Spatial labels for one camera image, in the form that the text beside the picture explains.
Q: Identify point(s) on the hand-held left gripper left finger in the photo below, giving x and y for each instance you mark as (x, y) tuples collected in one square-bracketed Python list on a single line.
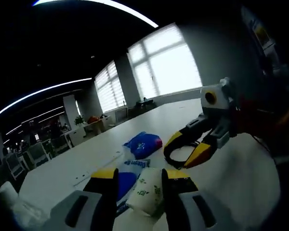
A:
[(96, 199)]

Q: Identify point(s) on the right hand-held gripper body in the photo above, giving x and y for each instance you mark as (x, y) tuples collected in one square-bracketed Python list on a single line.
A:
[(216, 103)]

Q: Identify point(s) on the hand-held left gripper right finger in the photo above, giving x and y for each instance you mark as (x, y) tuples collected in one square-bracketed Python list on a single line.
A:
[(178, 204)]

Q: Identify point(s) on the cream leaf-print tissue pack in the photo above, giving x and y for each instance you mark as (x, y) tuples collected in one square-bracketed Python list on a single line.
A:
[(147, 192)]

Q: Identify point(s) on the blue wipes packet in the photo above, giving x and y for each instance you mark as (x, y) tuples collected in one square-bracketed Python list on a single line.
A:
[(127, 183)]

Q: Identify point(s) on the blue bag with pink flower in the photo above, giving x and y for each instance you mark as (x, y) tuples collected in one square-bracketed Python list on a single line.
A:
[(142, 144)]

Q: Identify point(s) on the clear plastic bottle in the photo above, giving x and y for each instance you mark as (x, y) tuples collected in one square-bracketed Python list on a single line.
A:
[(26, 211)]

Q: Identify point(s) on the dark green object by window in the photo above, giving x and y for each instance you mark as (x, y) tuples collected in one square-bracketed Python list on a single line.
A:
[(144, 103)]

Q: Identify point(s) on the large bright window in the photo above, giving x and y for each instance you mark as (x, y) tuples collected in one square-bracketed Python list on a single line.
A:
[(166, 62)]

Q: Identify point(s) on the white office chair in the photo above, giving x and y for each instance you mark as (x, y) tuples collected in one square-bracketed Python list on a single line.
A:
[(38, 154), (15, 166)]

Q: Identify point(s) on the orange round object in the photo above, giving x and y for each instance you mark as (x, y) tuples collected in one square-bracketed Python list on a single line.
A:
[(94, 119)]

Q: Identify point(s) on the potted green plant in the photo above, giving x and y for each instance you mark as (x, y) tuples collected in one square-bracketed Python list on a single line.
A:
[(79, 120)]

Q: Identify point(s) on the window with blinds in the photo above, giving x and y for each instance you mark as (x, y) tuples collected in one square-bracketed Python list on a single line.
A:
[(110, 89)]

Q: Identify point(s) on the long ceiling light strip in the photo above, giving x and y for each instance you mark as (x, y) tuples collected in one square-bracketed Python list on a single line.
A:
[(125, 10)]

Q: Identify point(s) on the blue white wall poster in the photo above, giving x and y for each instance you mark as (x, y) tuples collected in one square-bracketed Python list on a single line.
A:
[(260, 31)]

